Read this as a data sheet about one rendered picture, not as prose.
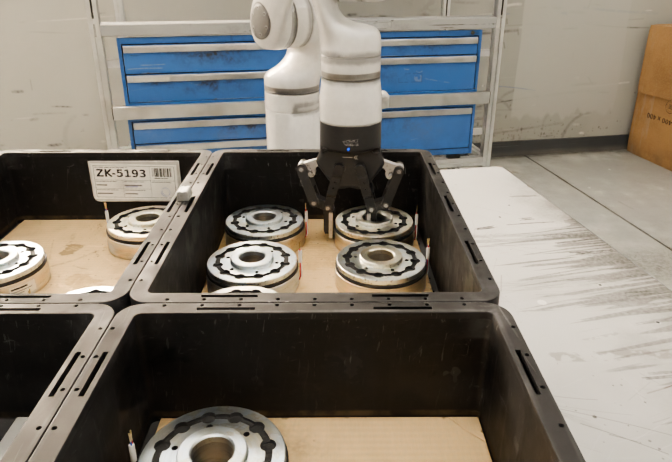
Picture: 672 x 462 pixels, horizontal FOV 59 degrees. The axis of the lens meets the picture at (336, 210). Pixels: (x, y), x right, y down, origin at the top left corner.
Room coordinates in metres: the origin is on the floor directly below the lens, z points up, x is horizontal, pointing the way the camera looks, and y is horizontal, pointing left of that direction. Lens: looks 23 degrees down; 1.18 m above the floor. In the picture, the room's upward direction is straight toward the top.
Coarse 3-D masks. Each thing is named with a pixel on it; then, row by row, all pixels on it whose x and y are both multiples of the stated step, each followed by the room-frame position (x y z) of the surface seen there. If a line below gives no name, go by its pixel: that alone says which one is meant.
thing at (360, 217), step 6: (360, 216) 0.71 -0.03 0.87; (378, 216) 0.72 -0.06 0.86; (384, 216) 0.71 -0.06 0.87; (390, 216) 0.71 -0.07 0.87; (360, 222) 0.69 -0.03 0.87; (366, 222) 0.69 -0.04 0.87; (372, 222) 0.69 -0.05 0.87; (378, 222) 0.69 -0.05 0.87; (384, 222) 0.69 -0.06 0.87; (390, 222) 0.69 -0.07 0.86
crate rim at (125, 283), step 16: (192, 176) 0.69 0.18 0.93; (176, 192) 0.63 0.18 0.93; (176, 208) 0.59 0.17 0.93; (160, 224) 0.55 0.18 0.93; (144, 240) 0.51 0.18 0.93; (144, 256) 0.48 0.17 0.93; (128, 272) 0.45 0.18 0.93; (128, 288) 0.42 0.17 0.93; (112, 304) 0.40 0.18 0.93; (128, 304) 0.41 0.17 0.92
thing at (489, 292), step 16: (208, 160) 0.75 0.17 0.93; (432, 160) 0.75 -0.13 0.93; (208, 176) 0.69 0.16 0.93; (432, 176) 0.69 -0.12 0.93; (192, 192) 0.63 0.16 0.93; (448, 192) 0.64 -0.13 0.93; (192, 208) 0.59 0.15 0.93; (448, 208) 0.59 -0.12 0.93; (176, 224) 0.55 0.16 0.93; (464, 224) 0.55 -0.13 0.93; (160, 240) 0.51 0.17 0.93; (176, 240) 0.51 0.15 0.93; (464, 240) 0.51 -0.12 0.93; (160, 256) 0.48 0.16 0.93; (464, 256) 0.49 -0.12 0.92; (480, 256) 0.48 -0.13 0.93; (144, 272) 0.45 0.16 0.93; (160, 272) 0.45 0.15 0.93; (480, 272) 0.45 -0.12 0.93; (144, 288) 0.42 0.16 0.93; (480, 288) 0.42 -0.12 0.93; (496, 288) 0.42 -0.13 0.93; (496, 304) 0.41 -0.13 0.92
